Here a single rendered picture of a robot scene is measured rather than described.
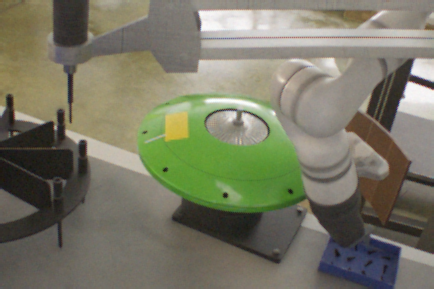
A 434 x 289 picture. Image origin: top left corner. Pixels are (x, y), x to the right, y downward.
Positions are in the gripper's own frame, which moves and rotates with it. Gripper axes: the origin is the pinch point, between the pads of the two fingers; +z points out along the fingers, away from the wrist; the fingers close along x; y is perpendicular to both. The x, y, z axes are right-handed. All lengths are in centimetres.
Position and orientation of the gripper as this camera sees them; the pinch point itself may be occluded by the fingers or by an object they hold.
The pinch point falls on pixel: (358, 238)
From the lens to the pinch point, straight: 96.4
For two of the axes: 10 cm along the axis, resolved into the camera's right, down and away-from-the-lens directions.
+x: 4.8, 5.5, -6.8
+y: -8.3, 5.4, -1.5
